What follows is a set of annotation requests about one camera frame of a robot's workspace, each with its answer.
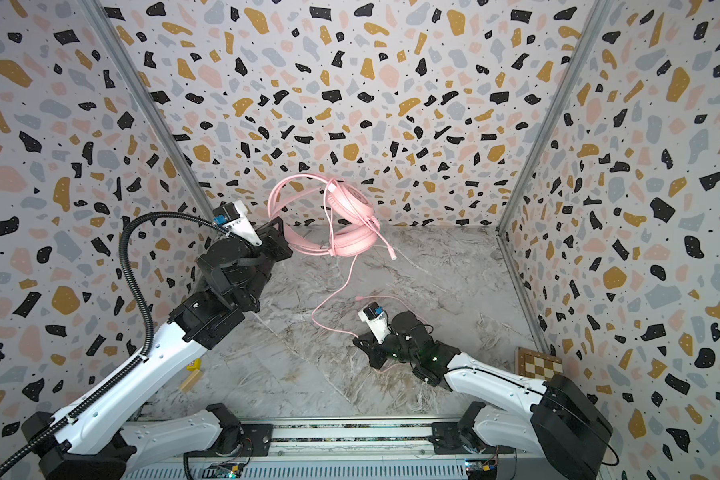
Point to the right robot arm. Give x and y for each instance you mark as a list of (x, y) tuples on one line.
[(552, 417)]

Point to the wooden chessboard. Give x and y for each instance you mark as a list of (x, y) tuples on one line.
[(537, 365)]

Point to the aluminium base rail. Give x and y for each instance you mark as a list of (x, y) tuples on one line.
[(351, 438)]

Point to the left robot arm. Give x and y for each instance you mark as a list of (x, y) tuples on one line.
[(96, 437)]

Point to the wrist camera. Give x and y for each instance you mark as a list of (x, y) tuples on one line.
[(375, 317), (232, 218)]

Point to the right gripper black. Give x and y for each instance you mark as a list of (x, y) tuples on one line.
[(378, 347)]

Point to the pink headphones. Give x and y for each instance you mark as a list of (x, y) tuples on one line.
[(353, 226)]

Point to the circuit board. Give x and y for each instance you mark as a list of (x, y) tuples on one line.
[(226, 471), (481, 470)]

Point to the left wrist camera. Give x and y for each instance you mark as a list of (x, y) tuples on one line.
[(232, 218)]

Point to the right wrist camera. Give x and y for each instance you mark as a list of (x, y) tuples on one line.
[(375, 317)]

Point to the right circuit board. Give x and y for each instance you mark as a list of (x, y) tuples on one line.
[(481, 470)]

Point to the wooden block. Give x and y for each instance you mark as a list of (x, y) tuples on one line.
[(192, 379)]

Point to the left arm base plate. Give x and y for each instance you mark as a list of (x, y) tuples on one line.
[(247, 440)]

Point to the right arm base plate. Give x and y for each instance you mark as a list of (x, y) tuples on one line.
[(456, 438)]

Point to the yellow toy block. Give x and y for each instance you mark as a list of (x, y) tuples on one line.
[(194, 366)]

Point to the left circuit board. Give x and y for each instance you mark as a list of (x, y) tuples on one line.
[(226, 471)]

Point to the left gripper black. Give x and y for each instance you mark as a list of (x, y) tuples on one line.
[(274, 240)]

